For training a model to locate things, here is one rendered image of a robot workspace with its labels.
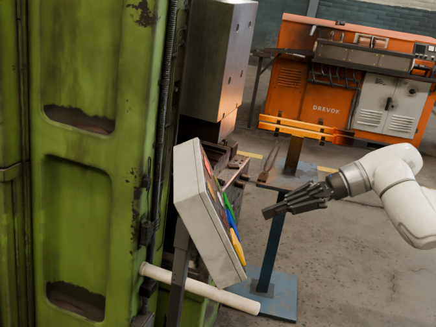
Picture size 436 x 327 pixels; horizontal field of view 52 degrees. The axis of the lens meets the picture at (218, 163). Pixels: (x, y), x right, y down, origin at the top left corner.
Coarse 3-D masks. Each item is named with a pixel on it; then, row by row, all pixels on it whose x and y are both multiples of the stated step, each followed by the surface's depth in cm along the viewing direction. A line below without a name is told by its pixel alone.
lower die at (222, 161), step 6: (210, 144) 184; (216, 144) 185; (204, 150) 177; (210, 150) 177; (228, 150) 182; (210, 156) 173; (216, 156) 174; (222, 156) 175; (228, 156) 185; (210, 162) 170; (216, 162) 171; (222, 162) 177; (216, 168) 171; (222, 168) 180; (216, 174) 174
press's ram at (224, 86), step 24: (216, 0) 141; (240, 0) 158; (192, 24) 146; (216, 24) 144; (240, 24) 151; (192, 48) 149; (216, 48) 146; (240, 48) 159; (192, 72) 152; (216, 72) 149; (240, 72) 168; (192, 96) 155; (216, 96) 152; (240, 96) 177; (216, 120) 155
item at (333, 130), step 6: (264, 120) 217; (270, 120) 217; (276, 120) 216; (282, 120) 216; (288, 120) 216; (294, 120) 217; (294, 126) 216; (300, 126) 215; (306, 126) 215; (312, 126) 214; (318, 126) 214; (324, 126) 216; (330, 132) 214; (336, 132) 214; (342, 132) 214; (348, 132) 212; (354, 132) 212
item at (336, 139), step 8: (264, 128) 206; (272, 128) 205; (280, 128) 205; (288, 128) 204; (296, 128) 206; (312, 136) 204; (320, 136) 203; (328, 136) 203; (336, 136) 202; (344, 136) 202; (352, 136) 204; (336, 144) 204; (344, 144) 204; (352, 144) 203
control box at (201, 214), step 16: (192, 144) 128; (176, 160) 122; (192, 160) 118; (208, 160) 134; (176, 176) 113; (192, 176) 109; (208, 176) 117; (176, 192) 105; (192, 192) 102; (208, 192) 104; (176, 208) 102; (192, 208) 102; (208, 208) 103; (224, 208) 125; (192, 224) 104; (208, 224) 105; (224, 224) 110; (208, 240) 106; (224, 240) 107; (208, 256) 108; (224, 256) 109; (224, 272) 111; (240, 272) 111
